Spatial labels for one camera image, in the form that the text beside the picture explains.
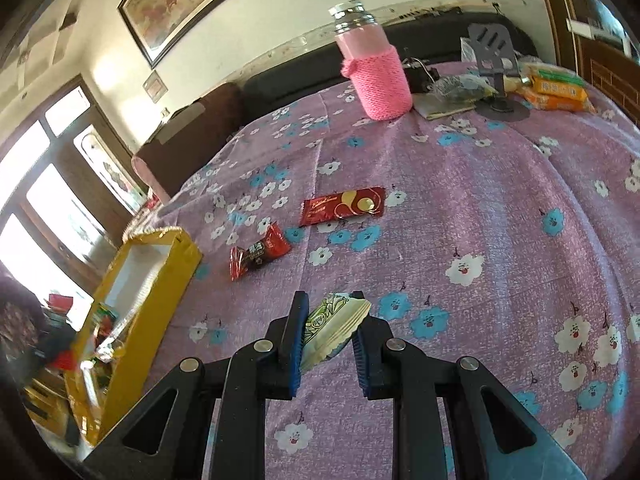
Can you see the green striped cracker pack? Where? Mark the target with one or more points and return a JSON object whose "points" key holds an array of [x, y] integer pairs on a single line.
{"points": [[551, 73]]}

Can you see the orange cracker pack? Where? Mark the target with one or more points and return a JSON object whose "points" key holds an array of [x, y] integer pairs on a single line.
{"points": [[545, 94]]}

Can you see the wooden glass entry door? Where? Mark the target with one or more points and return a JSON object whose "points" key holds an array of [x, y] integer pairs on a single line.
{"points": [[67, 194]]}

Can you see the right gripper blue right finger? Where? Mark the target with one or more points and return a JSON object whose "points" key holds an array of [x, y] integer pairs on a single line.
{"points": [[390, 368]]}

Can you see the small black device with wires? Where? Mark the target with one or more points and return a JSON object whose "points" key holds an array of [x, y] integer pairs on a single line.
{"points": [[420, 77]]}

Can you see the pale green candy wrapper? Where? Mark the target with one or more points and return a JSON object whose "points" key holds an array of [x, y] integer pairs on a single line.
{"points": [[330, 326]]}

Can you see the red black candy packet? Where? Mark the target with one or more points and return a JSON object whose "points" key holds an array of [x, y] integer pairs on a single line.
{"points": [[62, 333]]}

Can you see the small wall plaque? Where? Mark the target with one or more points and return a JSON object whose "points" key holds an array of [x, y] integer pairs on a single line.
{"points": [[154, 87]]}

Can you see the yellow taped white tray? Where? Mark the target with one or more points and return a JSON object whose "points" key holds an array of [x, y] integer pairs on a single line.
{"points": [[131, 310]]}

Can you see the brown fabric armchair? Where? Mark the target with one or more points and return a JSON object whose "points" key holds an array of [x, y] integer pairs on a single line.
{"points": [[191, 137]]}

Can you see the clear bag of dark seeds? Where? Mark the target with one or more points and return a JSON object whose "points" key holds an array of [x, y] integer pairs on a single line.
{"points": [[462, 89]]}

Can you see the grey phone stand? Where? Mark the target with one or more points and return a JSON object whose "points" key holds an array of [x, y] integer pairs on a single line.
{"points": [[495, 59]]}

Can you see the purple floral tablecloth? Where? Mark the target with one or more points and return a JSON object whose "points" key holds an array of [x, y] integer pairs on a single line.
{"points": [[515, 243]]}

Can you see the small red black candy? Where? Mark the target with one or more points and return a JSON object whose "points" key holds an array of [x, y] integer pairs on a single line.
{"points": [[272, 246]]}

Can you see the wooden tv cabinet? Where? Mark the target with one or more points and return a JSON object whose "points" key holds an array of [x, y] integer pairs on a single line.
{"points": [[590, 40]]}

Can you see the red gold chocolate bar wrapper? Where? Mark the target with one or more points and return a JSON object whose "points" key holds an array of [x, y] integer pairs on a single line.
{"points": [[344, 205]]}

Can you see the pink knit sleeved bottle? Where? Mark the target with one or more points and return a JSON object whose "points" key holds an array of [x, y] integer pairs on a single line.
{"points": [[370, 62]]}

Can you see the black leather sofa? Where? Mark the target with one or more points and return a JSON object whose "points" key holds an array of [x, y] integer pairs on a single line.
{"points": [[429, 39]]}

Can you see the tan notebook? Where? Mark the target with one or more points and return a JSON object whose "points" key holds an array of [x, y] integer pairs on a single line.
{"points": [[431, 107]]}

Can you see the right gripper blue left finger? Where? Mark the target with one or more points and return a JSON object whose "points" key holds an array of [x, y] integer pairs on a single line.
{"points": [[267, 369]]}

